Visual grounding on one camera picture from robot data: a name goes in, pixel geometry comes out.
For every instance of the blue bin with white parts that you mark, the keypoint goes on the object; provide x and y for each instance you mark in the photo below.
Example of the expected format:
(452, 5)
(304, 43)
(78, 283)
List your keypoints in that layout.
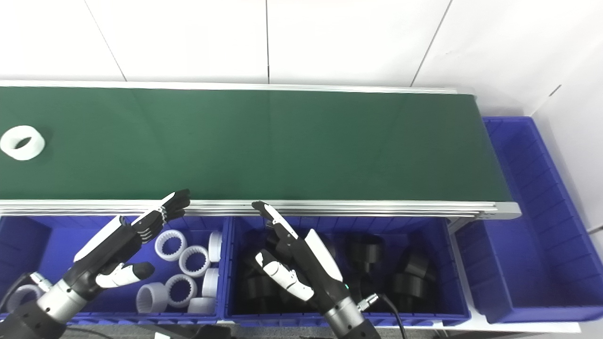
(61, 235)

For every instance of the blue bin with black parts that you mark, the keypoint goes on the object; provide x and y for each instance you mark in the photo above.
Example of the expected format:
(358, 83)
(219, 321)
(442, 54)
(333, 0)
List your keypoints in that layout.
(438, 263)

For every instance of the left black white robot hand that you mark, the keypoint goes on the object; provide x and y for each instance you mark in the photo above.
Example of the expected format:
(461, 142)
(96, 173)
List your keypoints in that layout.
(106, 245)

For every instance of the empty blue bin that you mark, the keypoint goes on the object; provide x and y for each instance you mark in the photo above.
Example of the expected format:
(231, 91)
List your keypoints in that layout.
(541, 245)

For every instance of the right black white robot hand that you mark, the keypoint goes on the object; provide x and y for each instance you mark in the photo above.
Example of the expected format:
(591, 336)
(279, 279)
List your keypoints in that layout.
(306, 263)

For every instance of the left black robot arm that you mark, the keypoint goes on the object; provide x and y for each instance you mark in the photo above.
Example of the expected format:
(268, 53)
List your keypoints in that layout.
(28, 325)

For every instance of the green conveyor belt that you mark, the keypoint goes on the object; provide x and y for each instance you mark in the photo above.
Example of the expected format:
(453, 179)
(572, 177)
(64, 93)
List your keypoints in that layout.
(282, 141)
(377, 207)

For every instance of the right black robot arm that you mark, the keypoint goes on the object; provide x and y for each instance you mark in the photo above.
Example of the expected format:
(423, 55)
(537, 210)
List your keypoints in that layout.
(349, 324)

